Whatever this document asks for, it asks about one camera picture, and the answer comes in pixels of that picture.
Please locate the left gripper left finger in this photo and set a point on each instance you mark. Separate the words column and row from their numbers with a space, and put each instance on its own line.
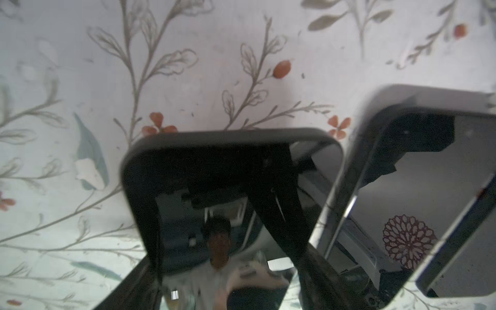
column 140, row 290

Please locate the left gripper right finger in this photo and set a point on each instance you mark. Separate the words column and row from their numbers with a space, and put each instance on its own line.
column 321, row 287

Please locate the black phone tall wooden stand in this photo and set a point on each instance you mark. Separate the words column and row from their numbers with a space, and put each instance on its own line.
column 410, row 223

